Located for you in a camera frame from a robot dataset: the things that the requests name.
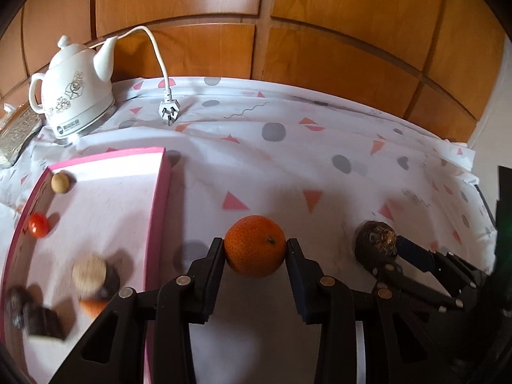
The dark sugarcane piece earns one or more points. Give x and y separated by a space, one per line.
44 322
94 276

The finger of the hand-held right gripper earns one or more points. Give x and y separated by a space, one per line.
416 254
420 292

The small orange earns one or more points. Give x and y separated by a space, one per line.
255 246

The dark brown water chestnut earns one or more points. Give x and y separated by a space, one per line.
376 244
16 306

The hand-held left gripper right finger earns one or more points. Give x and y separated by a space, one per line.
296 280

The ornate tissue box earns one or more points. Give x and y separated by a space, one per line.
18 136

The small beige round fruit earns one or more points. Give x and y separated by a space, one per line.
60 183

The white ceramic electric kettle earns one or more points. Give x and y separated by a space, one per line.
76 96

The white patterned tablecloth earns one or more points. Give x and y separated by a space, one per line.
280 176

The red tomato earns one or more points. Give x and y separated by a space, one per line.
39 226

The small carrot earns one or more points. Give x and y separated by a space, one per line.
92 308

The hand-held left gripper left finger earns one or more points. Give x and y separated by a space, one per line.
214 278

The pink shallow box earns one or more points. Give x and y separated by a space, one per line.
112 216

